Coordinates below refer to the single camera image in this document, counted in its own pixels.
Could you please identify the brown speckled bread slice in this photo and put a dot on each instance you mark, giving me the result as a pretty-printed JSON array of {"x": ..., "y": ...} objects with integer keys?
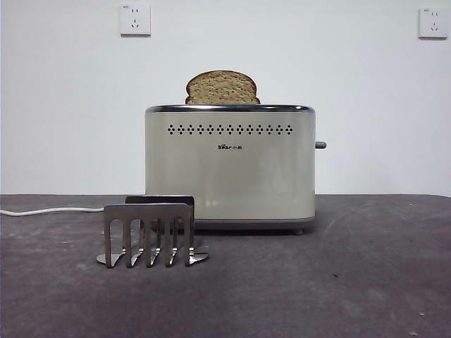
[{"x": 222, "y": 88}]

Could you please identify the cream and steel toaster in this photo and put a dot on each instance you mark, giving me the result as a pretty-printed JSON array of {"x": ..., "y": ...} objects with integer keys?
[{"x": 246, "y": 176}]

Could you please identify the steel toast rack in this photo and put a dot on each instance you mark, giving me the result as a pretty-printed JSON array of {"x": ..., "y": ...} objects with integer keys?
[{"x": 148, "y": 211}]

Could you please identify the grey toaster lever knob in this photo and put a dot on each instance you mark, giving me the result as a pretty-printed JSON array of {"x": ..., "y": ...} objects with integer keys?
[{"x": 321, "y": 145}]

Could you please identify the white wall socket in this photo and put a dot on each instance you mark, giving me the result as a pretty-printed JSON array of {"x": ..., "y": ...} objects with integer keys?
[
  {"x": 432, "y": 23},
  {"x": 135, "y": 20}
]

